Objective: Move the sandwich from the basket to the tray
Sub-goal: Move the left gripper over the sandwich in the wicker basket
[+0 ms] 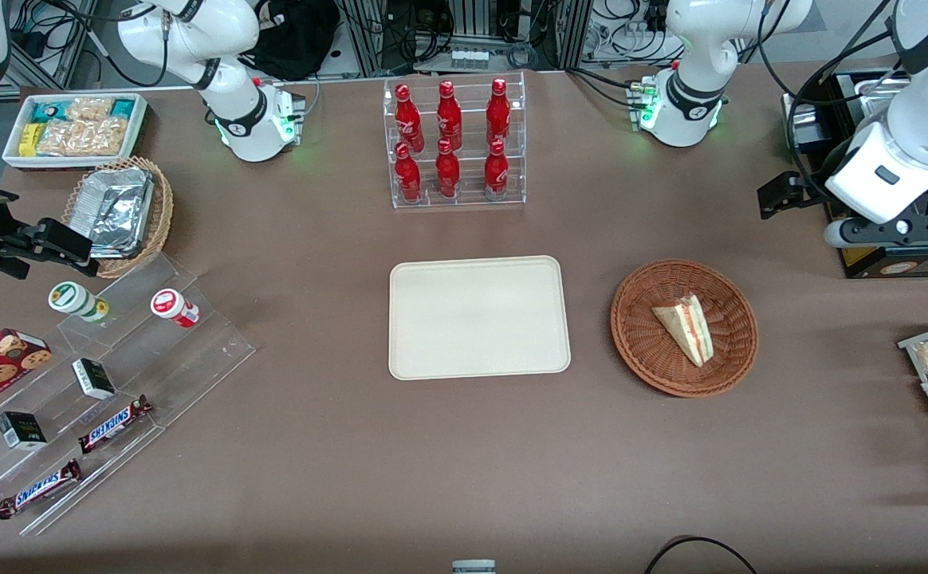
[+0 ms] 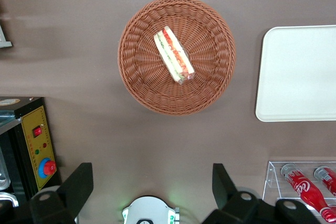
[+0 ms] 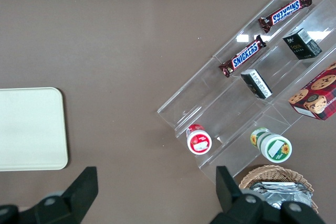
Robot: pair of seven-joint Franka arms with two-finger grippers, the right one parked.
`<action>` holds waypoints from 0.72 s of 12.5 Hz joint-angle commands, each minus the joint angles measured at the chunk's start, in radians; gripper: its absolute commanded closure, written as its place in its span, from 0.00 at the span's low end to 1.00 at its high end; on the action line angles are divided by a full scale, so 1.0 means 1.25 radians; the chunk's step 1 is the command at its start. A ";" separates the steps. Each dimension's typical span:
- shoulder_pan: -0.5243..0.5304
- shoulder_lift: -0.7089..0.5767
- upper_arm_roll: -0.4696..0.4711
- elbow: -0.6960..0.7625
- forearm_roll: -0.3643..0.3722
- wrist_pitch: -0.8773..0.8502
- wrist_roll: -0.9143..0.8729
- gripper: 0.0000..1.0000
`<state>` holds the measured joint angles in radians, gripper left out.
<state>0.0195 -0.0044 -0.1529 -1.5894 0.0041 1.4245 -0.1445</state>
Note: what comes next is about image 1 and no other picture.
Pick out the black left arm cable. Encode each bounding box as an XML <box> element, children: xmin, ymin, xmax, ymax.
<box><xmin>755</xmin><ymin>0</ymin><xmax>915</xmax><ymax>204</ymax></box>

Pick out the clear acrylic stepped shelf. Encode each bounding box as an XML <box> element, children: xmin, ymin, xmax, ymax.
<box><xmin>0</xmin><ymin>253</ymin><xmax>257</xmax><ymax>537</ymax></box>

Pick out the tan wicker basket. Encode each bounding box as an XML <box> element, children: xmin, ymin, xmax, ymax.
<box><xmin>61</xmin><ymin>155</ymin><xmax>175</xmax><ymax>280</ymax></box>

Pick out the black bag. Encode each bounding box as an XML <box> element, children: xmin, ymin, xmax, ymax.
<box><xmin>242</xmin><ymin>0</ymin><xmax>342</xmax><ymax>82</ymax></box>

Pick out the cream plastic serving tray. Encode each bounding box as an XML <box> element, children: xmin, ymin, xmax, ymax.
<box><xmin>388</xmin><ymin>255</ymin><xmax>572</xmax><ymax>382</ymax></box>

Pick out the triangular sandwich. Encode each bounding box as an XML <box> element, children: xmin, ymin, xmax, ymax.
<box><xmin>651</xmin><ymin>293</ymin><xmax>714</xmax><ymax>368</ymax></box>

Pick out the black looped floor cable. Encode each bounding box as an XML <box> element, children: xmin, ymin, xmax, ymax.
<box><xmin>643</xmin><ymin>535</ymin><xmax>761</xmax><ymax>574</ymax></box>

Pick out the red lid white cup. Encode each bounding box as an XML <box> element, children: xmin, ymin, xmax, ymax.
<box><xmin>150</xmin><ymin>288</ymin><xmax>201</xmax><ymax>329</ymax></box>

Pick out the small dark green box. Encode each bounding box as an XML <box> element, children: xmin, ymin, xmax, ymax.
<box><xmin>71</xmin><ymin>357</ymin><xmax>117</xmax><ymax>401</ymax></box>
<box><xmin>0</xmin><ymin>411</ymin><xmax>49</xmax><ymax>452</ymax></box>

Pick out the brown Snickers bar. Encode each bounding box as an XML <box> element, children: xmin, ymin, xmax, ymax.
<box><xmin>0</xmin><ymin>458</ymin><xmax>84</xmax><ymax>521</ymax></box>
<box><xmin>77</xmin><ymin>395</ymin><xmax>155</xmax><ymax>455</ymax></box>

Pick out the clear rice cracker bag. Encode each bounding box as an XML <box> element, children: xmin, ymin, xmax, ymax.
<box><xmin>37</xmin><ymin>118</ymin><xmax>128</xmax><ymax>158</ymax></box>
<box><xmin>65</xmin><ymin>96</ymin><xmax>115</xmax><ymax>122</ymax></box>

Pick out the aluminium foil tray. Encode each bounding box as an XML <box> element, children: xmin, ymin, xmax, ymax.
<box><xmin>69</xmin><ymin>167</ymin><xmax>155</xmax><ymax>259</ymax></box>

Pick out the green lid white cup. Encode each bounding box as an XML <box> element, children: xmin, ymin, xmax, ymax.
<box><xmin>47</xmin><ymin>281</ymin><xmax>111</xmax><ymax>324</ymax></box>

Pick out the white rectangular snack bin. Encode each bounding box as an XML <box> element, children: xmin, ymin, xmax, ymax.
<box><xmin>2</xmin><ymin>92</ymin><xmax>151</xmax><ymax>171</ymax></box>

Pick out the black food warmer case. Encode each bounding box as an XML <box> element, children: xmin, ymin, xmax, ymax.
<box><xmin>783</xmin><ymin>68</ymin><xmax>928</xmax><ymax>281</ymax></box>

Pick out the brown round wicker basket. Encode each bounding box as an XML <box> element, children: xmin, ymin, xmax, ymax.
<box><xmin>610</xmin><ymin>258</ymin><xmax>760</xmax><ymax>399</ymax></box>

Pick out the red cola bottle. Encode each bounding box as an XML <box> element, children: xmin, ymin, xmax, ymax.
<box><xmin>435</xmin><ymin>138</ymin><xmax>462</xmax><ymax>199</ymax></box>
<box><xmin>393</xmin><ymin>142</ymin><xmax>423</xmax><ymax>202</ymax></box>
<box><xmin>394</xmin><ymin>83</ymin><xmax>426</xmax><ymax>153</ymax></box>
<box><xmin>435</xmin><ymin>80</ymin><xmax>464</xmax><ymax>151</ymax></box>
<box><xmin>486</xmin><ymin>77</ymin><xmax>512</xmax><ymax>147</ymax></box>
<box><xmin>483</xmin><ymin>140</ymin><xmax>510</xmax><ymax>201</ymax></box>

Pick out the clear acrylic bottle rack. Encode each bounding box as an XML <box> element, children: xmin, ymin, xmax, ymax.
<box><xmin>382</xmin><ymin>71</ymin><xmax>528</xmax><ymax>210</ymax></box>

